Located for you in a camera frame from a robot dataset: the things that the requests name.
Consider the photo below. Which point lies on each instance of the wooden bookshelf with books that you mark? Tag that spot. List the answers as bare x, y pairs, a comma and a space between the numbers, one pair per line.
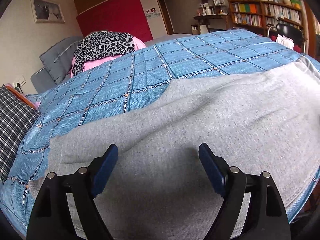
258, 15

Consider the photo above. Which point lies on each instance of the grey sweatpants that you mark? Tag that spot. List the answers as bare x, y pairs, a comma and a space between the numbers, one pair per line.
158, 189

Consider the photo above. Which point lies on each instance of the red wardrobe door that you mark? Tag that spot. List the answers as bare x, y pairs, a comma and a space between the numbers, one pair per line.
126, 16

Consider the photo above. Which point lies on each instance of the plaid pillow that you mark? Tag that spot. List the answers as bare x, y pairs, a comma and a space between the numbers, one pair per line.
17, 117

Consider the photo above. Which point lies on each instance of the blue patterned bedspread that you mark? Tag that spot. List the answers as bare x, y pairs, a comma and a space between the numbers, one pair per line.
128, 83

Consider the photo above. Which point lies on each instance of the leopard print cloth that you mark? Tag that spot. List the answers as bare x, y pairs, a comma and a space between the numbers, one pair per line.
99, 45

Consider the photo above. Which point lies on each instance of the pink quilt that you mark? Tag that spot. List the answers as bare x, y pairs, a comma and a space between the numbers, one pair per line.
91, 64

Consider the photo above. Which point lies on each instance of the dark wooden desk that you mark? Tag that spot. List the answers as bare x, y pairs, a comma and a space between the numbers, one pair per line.
211, 23

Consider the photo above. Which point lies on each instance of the white wall socket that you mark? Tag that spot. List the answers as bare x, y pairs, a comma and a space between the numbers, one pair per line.
19, 80

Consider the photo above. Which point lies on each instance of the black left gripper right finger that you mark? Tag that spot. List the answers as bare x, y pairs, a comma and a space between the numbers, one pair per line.
217, 170

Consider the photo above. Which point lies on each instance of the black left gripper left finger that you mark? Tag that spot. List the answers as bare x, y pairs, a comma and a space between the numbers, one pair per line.
93, 178

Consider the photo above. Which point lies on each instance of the white garment on chair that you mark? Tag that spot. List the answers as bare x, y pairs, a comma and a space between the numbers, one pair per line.
285, 41

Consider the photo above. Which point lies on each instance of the grey padded headboard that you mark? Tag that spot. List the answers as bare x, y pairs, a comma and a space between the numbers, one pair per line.
57, 64

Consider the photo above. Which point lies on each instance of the black chair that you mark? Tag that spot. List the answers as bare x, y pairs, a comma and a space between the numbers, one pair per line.
288, 31

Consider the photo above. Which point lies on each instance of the framed wedding photo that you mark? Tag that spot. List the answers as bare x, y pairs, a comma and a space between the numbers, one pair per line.
47, 11

